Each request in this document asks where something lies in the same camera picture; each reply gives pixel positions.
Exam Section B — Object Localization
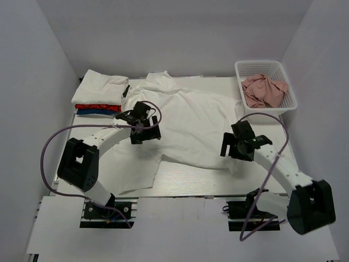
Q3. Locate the white t-shirt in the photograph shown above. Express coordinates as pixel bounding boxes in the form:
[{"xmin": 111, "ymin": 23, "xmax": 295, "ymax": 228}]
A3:
[
  {"xmin": 112, "ymin": 72, "xmax": 244, "ymax": 194},
  {"xmin": 71, "ymin": 69, "xmax": 129, "ymax": 106}
]

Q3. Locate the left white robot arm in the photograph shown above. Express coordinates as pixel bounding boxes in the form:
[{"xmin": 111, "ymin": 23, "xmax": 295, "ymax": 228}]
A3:
[{"xmin": 57, "ymin": 101, "xmax": 162, "ymax": 218}]

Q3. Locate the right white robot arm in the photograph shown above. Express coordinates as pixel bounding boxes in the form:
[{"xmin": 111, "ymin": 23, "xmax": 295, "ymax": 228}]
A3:
[{"xmin": 220, "ymin": 121, "xmax": 336, "ymax": 235}]

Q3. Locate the folded red t-shirt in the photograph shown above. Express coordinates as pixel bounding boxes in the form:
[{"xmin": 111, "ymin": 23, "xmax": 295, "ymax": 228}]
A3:
[{"xmin": 75, "ymin": 104, "xmax": 122, "ymax": 112}]

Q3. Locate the pink crumpled t-shirt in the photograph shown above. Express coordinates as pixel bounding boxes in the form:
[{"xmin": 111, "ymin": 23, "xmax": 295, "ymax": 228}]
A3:
[{"xmin": 241, "ymin": 74, "xmax": 289, "ymax": 108}]

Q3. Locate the folded blue t-shirt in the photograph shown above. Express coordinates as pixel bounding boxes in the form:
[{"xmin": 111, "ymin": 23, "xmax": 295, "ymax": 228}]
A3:
[{"xmin": 76, "ymin": 109, "xmax": 118, "ymax": 118}]

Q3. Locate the white plastic basket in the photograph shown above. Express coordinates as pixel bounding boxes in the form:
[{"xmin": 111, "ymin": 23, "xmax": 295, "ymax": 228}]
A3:
[{"xmin": 234, "ymin": 60, "xmax": 298, "ymax": 116}]

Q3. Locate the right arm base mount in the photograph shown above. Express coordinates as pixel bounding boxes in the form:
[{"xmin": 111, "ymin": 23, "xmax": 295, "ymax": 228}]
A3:
[{"xmin": 222, "ymin": 188, "xmax": 281, "ymax": 233}]

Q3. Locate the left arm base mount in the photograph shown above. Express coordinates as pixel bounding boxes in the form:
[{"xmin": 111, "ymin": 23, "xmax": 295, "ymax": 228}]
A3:
[{"xmin": 80, "ymin": 199, "xmax": 137, "ymax": 229}]

